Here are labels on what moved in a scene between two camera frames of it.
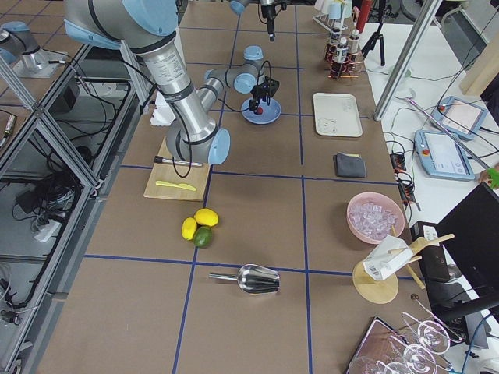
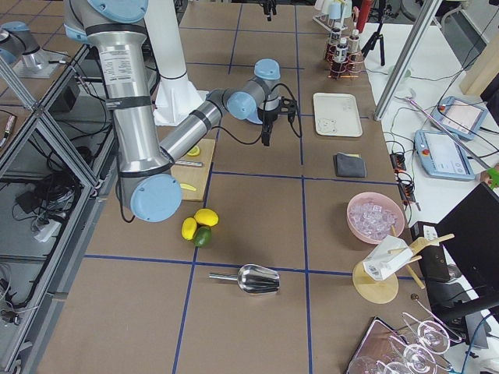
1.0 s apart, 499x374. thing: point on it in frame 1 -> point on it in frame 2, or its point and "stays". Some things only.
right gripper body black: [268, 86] -> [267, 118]
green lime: [203, 237] stays
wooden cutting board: [192, 175] stays
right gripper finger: [253, 104] -> [266, 134]
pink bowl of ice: [372, 216] stays
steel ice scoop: [253, 279] stays
